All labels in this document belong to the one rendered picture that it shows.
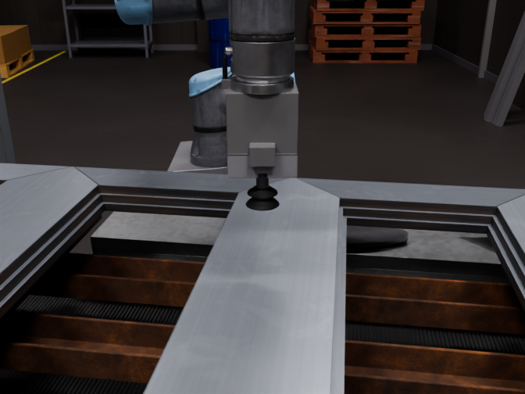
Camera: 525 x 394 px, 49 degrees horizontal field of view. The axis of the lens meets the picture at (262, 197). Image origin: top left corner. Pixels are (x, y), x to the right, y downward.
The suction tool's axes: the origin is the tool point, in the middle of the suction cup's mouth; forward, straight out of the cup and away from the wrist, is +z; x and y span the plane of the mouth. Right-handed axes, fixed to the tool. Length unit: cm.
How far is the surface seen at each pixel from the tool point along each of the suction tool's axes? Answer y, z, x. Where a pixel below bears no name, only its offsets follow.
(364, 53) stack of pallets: 130, 83, 671
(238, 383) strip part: -2.5, 9.8, -22.3
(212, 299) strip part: -6.2, 9.7, -7.1
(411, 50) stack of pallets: 189, 79, 671
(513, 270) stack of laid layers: 36.5, 12.9, 5.0
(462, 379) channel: 29.1, 27.8, -0.7
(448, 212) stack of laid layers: 32.1, 11.3, 22.3
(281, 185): 3.6, 9.7, 31.0
